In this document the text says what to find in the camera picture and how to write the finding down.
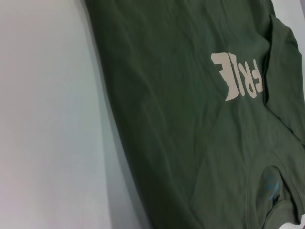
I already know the dark green FREE t-shirt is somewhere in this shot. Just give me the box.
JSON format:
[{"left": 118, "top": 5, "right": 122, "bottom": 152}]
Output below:
[{"left": 83, "top": 0, "right": 305, "bottom": 229}]

